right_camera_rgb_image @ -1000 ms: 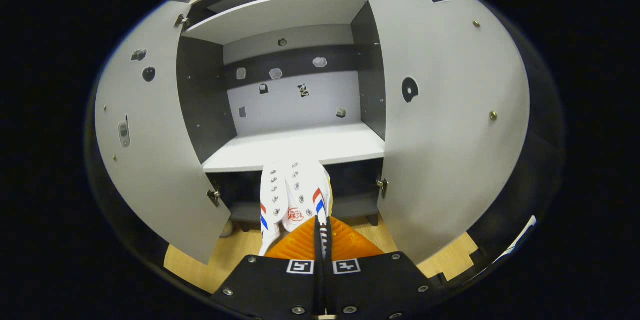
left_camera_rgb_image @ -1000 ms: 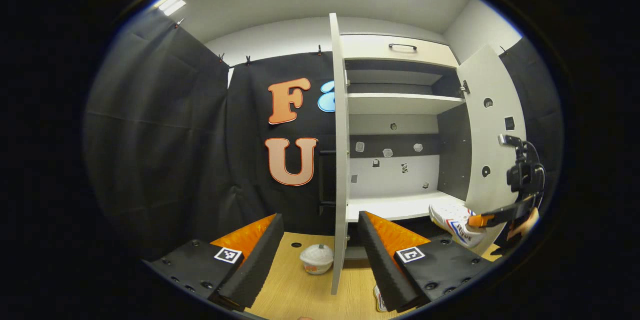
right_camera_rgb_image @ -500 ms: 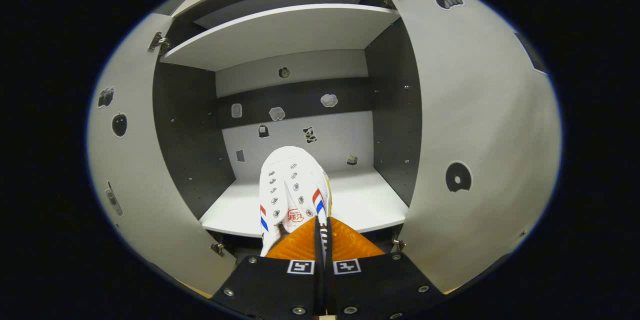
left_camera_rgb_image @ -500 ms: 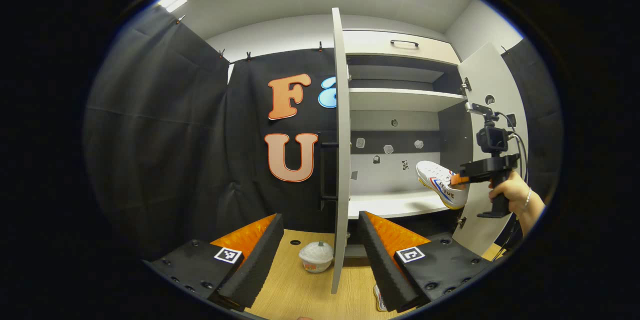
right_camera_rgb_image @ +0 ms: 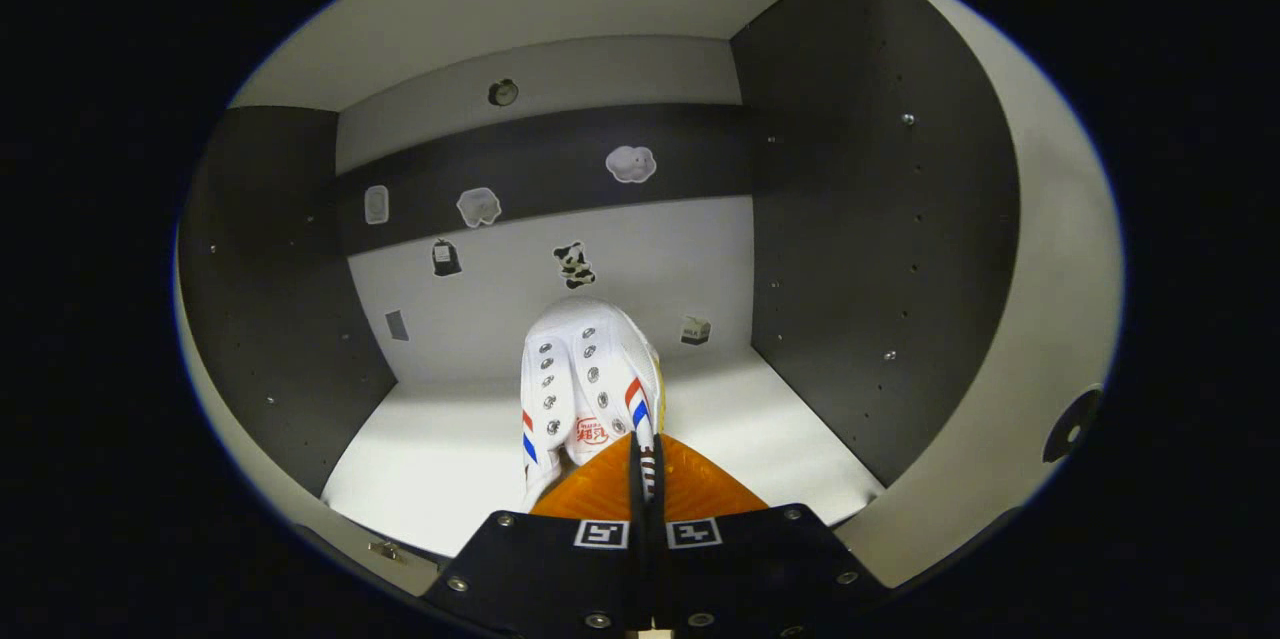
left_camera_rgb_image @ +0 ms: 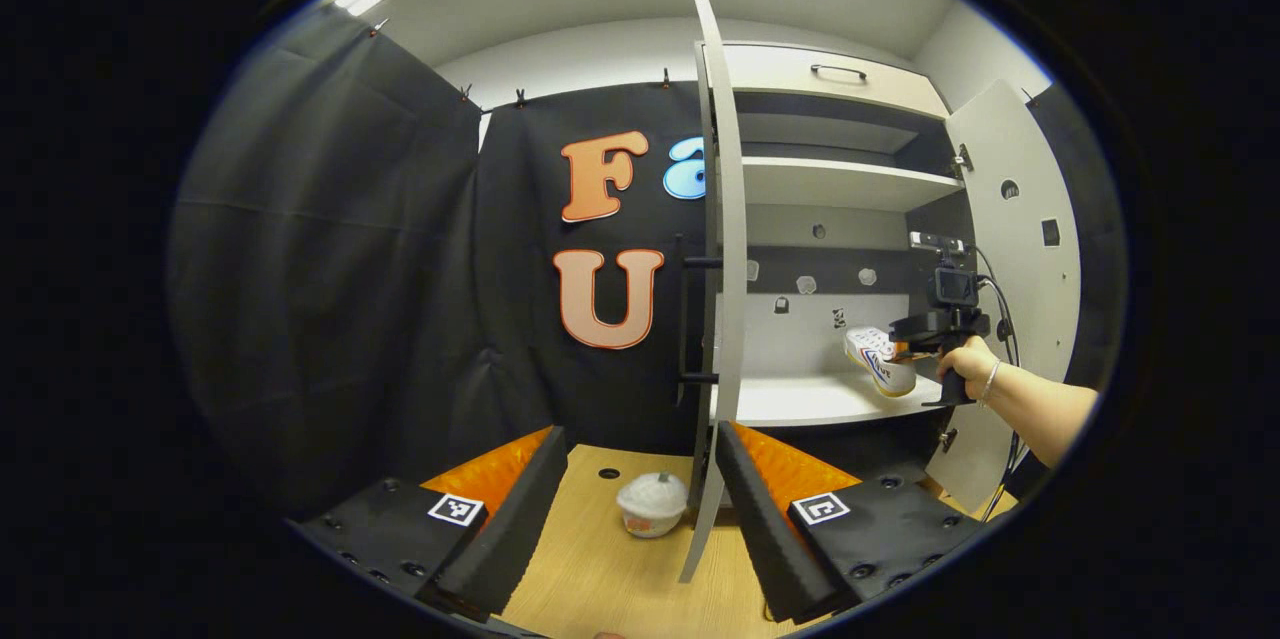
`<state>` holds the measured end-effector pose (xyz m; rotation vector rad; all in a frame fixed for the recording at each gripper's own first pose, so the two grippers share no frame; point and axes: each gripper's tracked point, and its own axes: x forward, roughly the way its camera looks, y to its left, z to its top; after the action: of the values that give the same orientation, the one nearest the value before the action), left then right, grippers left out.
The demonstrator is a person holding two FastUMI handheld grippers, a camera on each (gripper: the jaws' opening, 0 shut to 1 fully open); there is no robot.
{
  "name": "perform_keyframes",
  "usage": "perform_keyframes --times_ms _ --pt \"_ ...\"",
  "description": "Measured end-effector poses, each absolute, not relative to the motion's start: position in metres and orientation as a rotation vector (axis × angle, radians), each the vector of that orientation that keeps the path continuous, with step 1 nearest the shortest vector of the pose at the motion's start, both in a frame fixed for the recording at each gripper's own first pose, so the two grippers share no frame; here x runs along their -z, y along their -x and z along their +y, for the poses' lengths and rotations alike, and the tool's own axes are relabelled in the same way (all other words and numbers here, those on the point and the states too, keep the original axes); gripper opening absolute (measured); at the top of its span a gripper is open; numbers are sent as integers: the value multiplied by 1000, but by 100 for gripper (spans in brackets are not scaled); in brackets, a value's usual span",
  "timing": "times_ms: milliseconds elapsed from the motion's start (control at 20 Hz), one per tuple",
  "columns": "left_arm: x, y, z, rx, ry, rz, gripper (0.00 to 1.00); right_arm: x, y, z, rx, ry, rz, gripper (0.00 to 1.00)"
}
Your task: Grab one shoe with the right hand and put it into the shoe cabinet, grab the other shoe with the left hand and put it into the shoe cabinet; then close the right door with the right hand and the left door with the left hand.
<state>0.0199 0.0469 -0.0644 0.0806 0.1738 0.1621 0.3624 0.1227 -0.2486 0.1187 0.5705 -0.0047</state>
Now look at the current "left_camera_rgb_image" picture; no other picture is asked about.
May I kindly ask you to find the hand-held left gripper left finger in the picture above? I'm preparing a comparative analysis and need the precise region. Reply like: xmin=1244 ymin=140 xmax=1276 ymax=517
xmin=290 ymin=424 xmax=569 ymax=623

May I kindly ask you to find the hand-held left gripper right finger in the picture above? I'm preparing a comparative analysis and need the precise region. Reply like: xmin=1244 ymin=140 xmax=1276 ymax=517
xmin=714 ymin=421 xmax=986 ymax=625

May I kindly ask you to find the white canvas shoe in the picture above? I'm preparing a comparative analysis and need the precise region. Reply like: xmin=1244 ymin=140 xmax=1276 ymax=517
xmin=843 ymin=325 xmax=918 ymax=398

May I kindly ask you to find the white shoe cabinet door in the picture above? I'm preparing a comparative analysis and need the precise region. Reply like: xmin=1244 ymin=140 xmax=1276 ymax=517
xmin=922 ymin=79 xmax=1083 ymax=516
xmin=680 ymin=0 xmax=749 ymax=584

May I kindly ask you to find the white shoe cabinet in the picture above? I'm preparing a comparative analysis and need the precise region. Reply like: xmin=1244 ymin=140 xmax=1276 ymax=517
xmin=700 ymin=39 xmax=979 ymax=460

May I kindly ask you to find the white cabinet shelf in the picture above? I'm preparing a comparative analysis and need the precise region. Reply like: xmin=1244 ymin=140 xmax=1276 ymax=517
xmin=740 ymin=156 xmax=963 ymax=212

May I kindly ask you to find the white cabinet drawer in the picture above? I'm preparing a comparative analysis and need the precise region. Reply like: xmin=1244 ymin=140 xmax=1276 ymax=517
xmin=715 ymin=43 xmax=951 ymax=120

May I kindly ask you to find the white lidded bowl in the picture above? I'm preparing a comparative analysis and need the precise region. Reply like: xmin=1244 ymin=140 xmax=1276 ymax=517
xmin=616 ymin=471 xmax=690 ymax=539

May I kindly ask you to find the black backdrop cloth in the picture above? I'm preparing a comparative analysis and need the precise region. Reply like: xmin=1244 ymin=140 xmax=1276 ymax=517
xmin=168 ymin=4 xmax=1129 ymax=520

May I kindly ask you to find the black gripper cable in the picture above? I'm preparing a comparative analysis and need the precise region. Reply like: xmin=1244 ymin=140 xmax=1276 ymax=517
xmin=965 ymin=247 xmax=1031 ymax=523

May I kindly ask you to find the black door handle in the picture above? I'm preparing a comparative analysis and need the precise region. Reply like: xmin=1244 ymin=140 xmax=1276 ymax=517
xmin=676 ymin=234 xmax=723 ymax=410

